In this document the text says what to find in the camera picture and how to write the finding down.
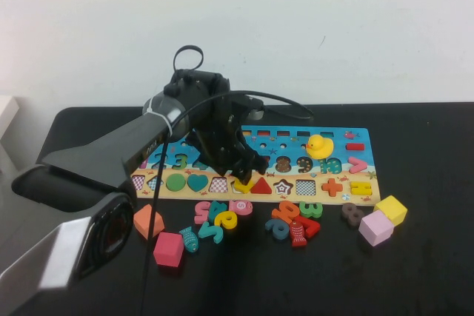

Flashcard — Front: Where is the blue number nine piece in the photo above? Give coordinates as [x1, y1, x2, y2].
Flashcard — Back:
[264, 218, 290, 242]

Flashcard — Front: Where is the orange wooden cube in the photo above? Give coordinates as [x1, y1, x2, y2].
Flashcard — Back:
[133, 204, 165, 238]

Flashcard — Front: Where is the teal wooden fish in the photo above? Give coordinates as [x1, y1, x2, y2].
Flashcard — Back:
[178, 225, 199, 253]

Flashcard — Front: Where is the long black cable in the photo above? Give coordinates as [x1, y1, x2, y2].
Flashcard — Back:
[138, 89, 315, 316]

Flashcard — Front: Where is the pink wooden fish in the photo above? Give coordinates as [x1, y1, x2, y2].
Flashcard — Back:
[227, 199, 254, 216]

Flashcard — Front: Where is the white side furniture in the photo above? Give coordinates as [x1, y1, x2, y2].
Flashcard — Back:
[0, 95, 21, 139]

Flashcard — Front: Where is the red triangle piece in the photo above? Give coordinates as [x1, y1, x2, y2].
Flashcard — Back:
[251, 177, 274, 195]

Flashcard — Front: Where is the yellow number six piece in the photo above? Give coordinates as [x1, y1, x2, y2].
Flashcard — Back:
[213, 210, 238, 231]

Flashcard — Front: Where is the pink number five piece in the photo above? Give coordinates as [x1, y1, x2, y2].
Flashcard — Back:
[194, 201, 213, 225]

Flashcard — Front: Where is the pink greater-than sign piece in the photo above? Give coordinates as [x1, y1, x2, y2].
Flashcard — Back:
[348, 155, 368, 175]

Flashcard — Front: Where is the yellow rubber duck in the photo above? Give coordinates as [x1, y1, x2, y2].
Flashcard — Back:
[305, 134, 335, 160]

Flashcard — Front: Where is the yellow pentagon piece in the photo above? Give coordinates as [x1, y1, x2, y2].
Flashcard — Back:
[233, 178, 256, 195]

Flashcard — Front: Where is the brown number eight piece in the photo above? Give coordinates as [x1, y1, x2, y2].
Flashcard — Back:
[341, 202, 365, 227]

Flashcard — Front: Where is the lilac wooden cube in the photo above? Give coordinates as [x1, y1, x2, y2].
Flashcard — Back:
[358, 209, 394, 247]

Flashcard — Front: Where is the teal number four piece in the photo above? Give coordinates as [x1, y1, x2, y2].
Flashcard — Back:
[207, 200, 228, 223]

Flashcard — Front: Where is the orange plus sign piece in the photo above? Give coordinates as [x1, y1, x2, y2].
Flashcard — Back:
[321, 178, 344, 198]

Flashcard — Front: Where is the red number seven piece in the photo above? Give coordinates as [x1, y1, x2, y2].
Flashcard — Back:
[301, 217, 321, 239]

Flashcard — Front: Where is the green circle piece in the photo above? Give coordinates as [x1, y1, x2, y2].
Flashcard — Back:
[165, 173, 186, 192]

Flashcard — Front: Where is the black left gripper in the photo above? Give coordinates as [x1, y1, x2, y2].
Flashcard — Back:
[184, 94, 270, 184]

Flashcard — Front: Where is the teal number two piece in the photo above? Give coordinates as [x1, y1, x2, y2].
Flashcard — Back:
[198, 221, 225, 244]

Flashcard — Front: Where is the orange number four piece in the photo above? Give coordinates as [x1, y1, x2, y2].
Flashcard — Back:
[271, 200, 300, 225]

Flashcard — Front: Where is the yellow equals sign piece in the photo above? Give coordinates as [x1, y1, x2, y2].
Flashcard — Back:
[350, 181, 373, 196]

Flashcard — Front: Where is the teal heart piece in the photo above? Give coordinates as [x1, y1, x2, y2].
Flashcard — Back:
[187, 174, 209, 192]

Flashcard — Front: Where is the yellow wooden cube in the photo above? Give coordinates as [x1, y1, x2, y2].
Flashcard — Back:
[373, 195, 408, 226]

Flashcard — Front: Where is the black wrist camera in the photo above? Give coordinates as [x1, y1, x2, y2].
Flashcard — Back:
[243, 96, 267, 119]

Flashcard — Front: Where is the green number three piece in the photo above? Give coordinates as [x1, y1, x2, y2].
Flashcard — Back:
[298, 201, 324, 220]

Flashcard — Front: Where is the red wooden fish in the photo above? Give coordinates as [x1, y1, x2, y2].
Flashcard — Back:
[289, 221, 307, 248]

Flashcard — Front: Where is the magenta wooden cube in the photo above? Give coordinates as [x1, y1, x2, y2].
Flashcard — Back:
[153, 232, 185, 268]

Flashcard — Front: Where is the black looped cable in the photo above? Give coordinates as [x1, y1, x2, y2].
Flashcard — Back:
[173, 45, 205, 73]

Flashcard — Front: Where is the white zip tie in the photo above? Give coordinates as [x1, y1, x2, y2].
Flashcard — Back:
[143, 96, 174, 136]

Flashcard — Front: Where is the colourful number puzzle board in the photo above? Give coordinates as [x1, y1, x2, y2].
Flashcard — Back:
[129, 126, 382, 204]

